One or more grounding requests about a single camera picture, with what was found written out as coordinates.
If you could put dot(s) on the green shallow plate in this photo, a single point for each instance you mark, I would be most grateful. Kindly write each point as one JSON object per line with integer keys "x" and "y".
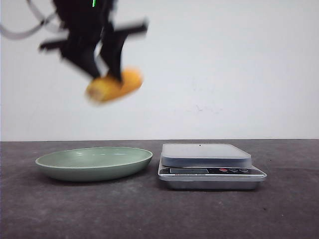
{"x": 94, "y": 164}

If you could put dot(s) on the yellow corn cob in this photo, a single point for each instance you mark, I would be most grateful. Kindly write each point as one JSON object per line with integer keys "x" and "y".
{"x": 107, "y": 88}

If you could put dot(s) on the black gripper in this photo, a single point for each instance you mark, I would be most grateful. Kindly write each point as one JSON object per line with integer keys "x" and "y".
{"x": 89, "y": 22}

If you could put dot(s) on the silver digital kitchen scale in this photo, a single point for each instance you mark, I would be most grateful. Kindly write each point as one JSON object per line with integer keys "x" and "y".
{"x": 207, "y": 166}

